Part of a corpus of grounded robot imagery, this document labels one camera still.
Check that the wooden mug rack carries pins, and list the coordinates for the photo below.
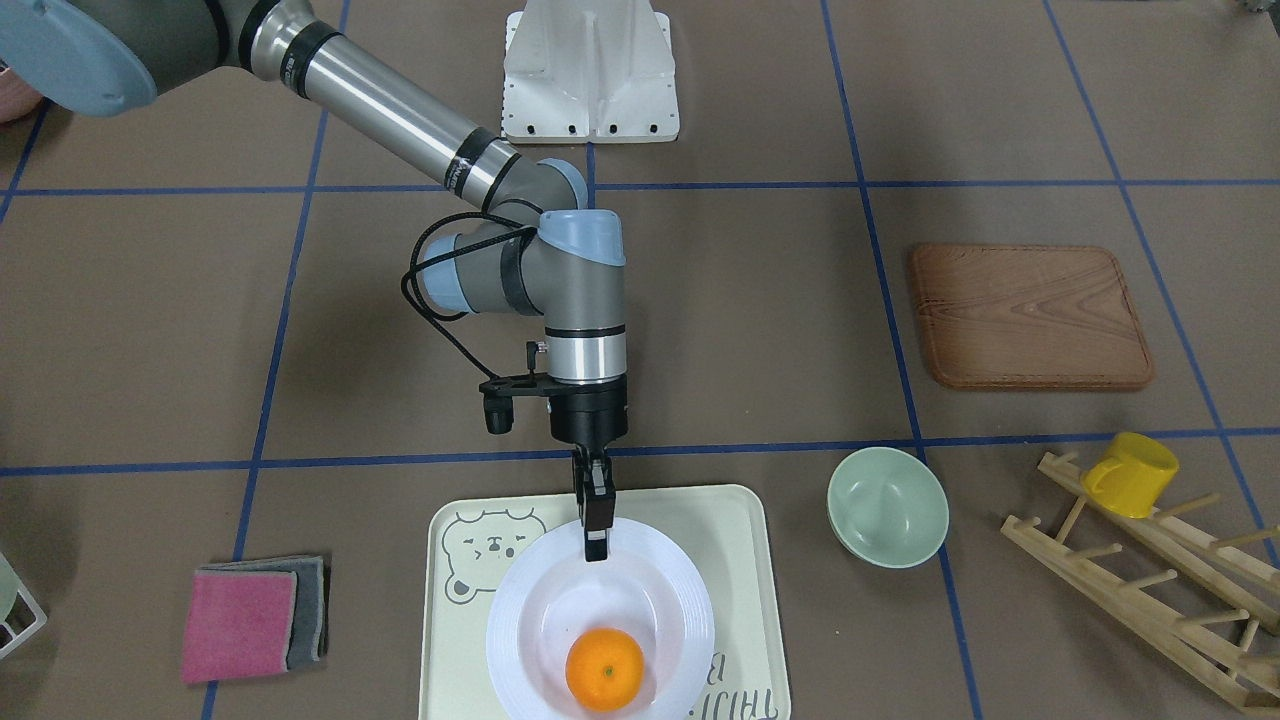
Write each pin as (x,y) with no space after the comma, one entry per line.
(1206,603)

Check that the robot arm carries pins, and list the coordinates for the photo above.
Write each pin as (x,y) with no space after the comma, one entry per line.
(538,249)

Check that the orange fruit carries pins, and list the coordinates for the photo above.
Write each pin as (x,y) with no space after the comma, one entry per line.
(604,669)

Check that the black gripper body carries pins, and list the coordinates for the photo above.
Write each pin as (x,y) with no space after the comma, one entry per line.
(590,412)

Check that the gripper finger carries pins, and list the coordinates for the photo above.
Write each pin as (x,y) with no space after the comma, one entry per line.
(594,491)

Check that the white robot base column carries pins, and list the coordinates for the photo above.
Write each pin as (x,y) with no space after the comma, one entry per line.
(589,72)

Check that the green bowl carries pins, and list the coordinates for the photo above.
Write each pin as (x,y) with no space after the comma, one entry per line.
(886,507)

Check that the grey cloth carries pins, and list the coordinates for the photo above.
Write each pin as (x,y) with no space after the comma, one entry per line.
(308,628)

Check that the white round plate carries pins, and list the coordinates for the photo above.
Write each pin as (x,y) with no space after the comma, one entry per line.
(646,587)

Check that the white wire cup rack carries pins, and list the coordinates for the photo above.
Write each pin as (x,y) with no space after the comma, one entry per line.
(21,616)

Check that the yellow mug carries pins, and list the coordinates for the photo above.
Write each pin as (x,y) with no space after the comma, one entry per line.
(1131,475)

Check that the pink bowl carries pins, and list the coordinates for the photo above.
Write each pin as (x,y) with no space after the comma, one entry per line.
(18,98)

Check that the wooden tray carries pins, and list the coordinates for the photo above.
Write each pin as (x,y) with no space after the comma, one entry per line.
(1027,317)

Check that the cream bear tray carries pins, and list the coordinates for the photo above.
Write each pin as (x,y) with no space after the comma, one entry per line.
(473,543)

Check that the pink cloth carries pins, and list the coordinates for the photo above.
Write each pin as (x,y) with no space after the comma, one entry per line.
(239,625)

